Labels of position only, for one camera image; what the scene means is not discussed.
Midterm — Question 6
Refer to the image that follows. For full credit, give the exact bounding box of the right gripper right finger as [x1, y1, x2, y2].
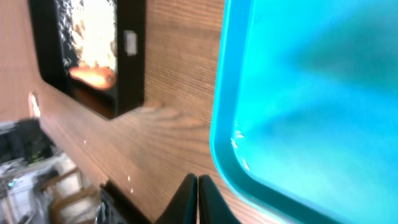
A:
[198, 175, 241, 224]

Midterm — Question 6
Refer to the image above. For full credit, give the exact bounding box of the peanuts and rice pile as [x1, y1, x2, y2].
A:
[55, 0, 117, 70]

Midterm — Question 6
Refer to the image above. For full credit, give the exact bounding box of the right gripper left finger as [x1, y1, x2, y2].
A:
[155, 174, 198, 224]

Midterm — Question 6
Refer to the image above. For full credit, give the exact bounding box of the teal serving tray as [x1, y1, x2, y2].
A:
[210, 0, 397, 223]

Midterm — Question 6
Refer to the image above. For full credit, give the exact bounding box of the orange carrot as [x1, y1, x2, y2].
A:
[69, 67, 117, 90]

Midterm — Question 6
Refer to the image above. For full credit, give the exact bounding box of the black tray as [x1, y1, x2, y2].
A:
[28, 0, 146, 119]

